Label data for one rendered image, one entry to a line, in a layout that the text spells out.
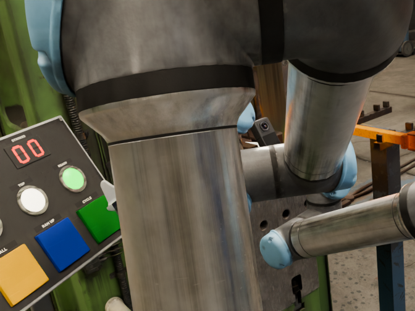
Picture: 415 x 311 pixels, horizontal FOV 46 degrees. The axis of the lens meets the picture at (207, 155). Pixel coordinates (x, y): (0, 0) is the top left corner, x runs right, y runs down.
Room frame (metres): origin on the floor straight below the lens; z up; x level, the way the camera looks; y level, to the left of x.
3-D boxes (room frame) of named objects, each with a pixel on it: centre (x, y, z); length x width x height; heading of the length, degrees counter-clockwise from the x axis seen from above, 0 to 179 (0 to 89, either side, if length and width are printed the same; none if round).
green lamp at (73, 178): (0.90, 0.27, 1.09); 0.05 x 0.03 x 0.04; 122
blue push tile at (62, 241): (0.79, 0.28, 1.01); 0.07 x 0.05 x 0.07; 147
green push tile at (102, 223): (0.87, 0.23, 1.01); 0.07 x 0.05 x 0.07; 147
